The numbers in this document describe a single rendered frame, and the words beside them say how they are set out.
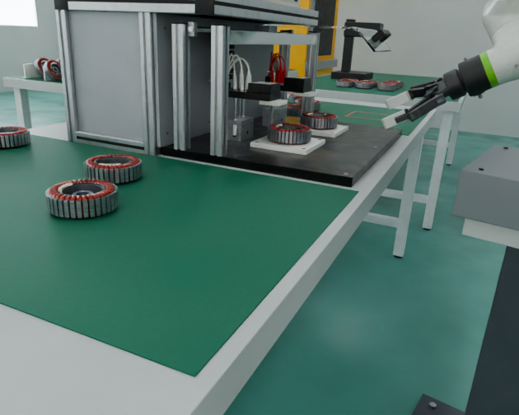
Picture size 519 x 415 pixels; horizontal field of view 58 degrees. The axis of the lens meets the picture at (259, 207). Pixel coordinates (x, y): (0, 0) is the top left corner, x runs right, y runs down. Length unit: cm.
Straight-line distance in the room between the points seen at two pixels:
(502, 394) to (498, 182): 48
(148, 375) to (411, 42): 621
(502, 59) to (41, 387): 118
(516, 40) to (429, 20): 518
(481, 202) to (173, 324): 58
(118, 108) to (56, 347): 81
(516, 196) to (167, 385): 64
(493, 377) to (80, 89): 116
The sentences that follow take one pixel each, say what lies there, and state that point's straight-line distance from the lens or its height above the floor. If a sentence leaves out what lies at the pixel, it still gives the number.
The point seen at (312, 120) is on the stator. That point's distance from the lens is 139.
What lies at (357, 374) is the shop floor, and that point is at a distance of 166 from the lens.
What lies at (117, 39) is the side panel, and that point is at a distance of 120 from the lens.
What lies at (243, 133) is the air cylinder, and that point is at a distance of 124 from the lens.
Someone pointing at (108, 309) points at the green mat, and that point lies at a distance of 54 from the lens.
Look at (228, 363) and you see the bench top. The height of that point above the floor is 75.
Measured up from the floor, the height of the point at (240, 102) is 87.
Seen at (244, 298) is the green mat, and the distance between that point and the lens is 55.
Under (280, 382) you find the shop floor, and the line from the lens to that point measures 159.
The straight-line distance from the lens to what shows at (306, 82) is 143.
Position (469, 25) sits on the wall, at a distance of 644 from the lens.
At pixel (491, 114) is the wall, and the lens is 649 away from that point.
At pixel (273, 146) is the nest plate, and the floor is 78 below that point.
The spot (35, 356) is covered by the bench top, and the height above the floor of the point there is 75.
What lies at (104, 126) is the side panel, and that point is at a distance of 126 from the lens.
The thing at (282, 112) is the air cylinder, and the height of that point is 81.
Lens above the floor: 104
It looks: 20 degrees down
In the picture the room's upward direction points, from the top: 3 degrees clockwise
